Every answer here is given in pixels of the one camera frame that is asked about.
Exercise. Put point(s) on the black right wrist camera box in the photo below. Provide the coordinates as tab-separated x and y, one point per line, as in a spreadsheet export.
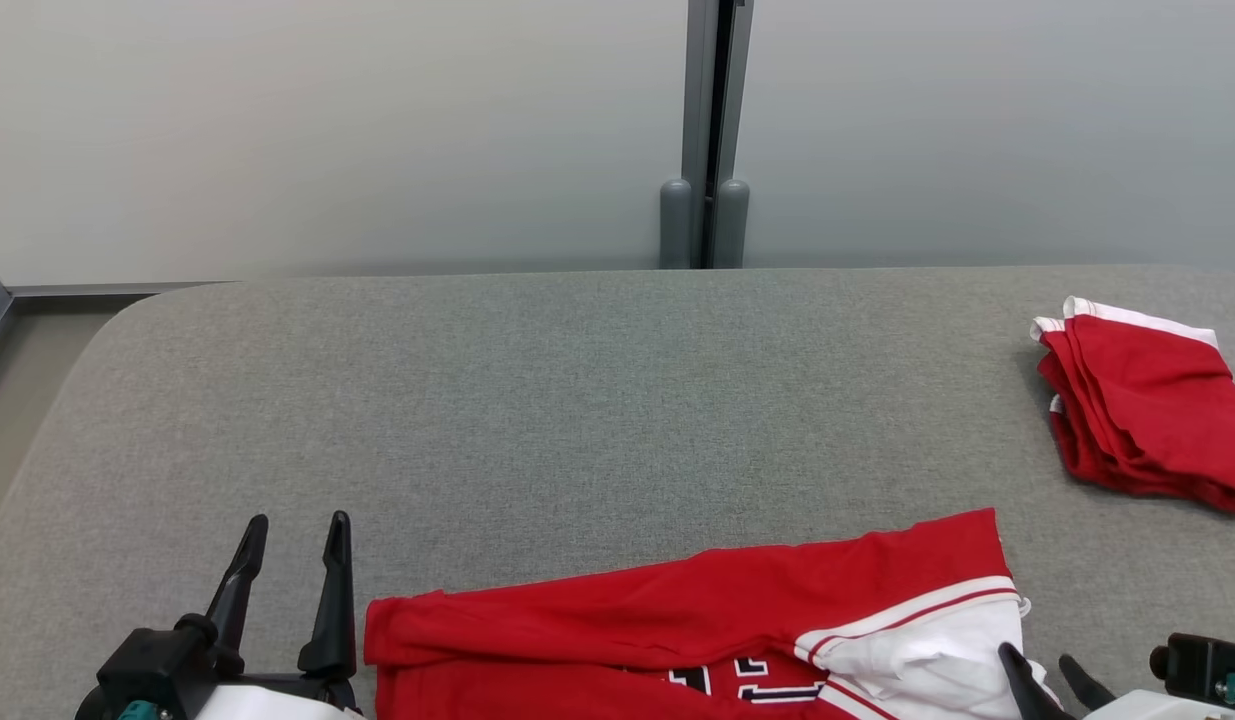
1197	665

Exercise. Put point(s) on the red basketball jersey number 23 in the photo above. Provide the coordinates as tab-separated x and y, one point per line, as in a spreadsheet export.
627	620

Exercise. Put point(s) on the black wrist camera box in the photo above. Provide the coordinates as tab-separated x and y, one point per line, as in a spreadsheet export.
152	665
1197	665

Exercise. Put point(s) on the grey metal partition bottom rail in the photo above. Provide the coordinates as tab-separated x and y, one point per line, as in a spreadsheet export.
107	290

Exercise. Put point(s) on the grey cylindrical post cover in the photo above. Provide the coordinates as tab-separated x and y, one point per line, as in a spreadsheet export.
676	225
732	225

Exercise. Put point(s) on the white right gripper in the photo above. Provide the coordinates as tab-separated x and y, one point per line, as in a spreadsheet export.
1177	710

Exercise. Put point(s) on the grey metal partition post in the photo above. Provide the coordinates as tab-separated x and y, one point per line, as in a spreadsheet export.
717	90

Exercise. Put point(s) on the red shorts with white stripe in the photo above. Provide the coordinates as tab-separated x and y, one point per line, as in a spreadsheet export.
1147	400

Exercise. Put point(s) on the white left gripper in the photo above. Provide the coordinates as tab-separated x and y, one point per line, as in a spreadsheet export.
287	700

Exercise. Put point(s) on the teal left camera connector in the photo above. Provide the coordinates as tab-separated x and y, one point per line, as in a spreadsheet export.
137	711

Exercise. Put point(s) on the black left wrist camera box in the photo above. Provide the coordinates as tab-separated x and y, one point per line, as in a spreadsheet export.
152	665

